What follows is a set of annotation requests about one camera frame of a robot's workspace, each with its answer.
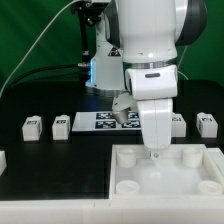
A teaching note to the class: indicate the white marker plate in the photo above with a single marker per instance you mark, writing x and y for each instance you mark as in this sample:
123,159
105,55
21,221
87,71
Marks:
103,121

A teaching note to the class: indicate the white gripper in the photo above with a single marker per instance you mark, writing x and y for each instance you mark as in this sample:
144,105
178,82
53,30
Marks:
154,90

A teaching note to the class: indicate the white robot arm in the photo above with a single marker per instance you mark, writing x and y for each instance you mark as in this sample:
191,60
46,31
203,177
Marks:
136,60

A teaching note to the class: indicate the white L-shaped obstacle wall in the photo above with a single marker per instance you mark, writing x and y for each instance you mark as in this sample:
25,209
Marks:
121,210

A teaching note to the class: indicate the white block left edge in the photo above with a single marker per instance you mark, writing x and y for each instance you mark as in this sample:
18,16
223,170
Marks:
3,163

